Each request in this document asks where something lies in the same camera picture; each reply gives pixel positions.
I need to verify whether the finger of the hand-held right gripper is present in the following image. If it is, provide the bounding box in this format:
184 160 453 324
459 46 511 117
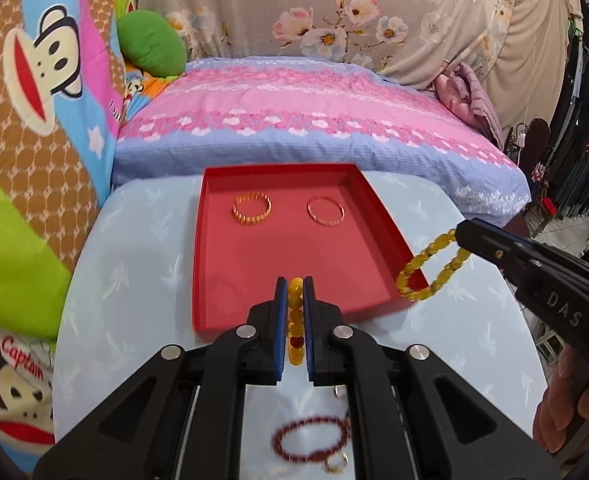
455 217 537 286
501 227 540 256

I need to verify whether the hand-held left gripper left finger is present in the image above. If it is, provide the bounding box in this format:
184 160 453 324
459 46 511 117
33 276 289 480

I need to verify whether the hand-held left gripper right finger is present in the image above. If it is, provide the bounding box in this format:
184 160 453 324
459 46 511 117
303 276 561 480

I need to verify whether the orange-yellow bead bracelet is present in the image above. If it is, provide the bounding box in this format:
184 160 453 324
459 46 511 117
286 276 306 367

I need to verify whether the yellow-green bead bracelet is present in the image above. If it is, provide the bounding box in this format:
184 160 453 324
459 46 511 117
397 228 472 303

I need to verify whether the dark red bead bracelet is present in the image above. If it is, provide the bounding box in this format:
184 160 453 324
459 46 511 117
273 414 351 463

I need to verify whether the red tray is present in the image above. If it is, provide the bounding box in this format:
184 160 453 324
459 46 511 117
192 163 430 333

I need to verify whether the person's right hand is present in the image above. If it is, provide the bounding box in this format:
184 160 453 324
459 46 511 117
531 346 589 457

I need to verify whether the dark red metal chair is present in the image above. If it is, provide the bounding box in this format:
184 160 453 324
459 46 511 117
508 117 554 211

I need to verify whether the thin rose gold bangle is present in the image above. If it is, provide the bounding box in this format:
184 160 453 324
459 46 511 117
307 197 345 227

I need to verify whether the chunky gold bangle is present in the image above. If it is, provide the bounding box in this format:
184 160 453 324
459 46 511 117
232 192 272 225

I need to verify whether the pink quilted cloth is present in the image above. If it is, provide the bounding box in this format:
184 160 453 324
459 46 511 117
434 62 505 152

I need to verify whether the beige hanging cloth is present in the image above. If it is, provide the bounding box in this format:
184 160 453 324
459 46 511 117
479 0 586 147

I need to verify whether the grey floral cloth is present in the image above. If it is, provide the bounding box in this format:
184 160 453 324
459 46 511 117
138 0 521 92

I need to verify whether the monkey cartoon printed blanket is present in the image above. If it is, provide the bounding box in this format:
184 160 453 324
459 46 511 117
0 0 150 480

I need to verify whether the green pillow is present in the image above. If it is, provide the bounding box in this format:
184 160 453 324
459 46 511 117
117 9 188 78

